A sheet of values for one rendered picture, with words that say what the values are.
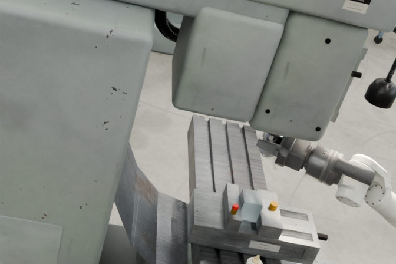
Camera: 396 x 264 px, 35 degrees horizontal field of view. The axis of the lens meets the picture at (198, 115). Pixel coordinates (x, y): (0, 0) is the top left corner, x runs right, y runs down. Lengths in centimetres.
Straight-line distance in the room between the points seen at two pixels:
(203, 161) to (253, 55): 71
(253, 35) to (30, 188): 58
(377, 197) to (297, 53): 47
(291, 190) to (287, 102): 225
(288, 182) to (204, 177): 181
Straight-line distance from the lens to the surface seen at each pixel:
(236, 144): 213
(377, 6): 136
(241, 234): 168
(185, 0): 130
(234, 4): 131
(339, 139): 433
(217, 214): 171
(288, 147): 157
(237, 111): 142
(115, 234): 196
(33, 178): 141
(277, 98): 144
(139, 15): 128
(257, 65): 136
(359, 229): 363
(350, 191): 158
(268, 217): 170
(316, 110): 147
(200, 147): 206
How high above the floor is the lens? 208
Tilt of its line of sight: 31 degrees down
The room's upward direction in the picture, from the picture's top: 17 degrees clockwise
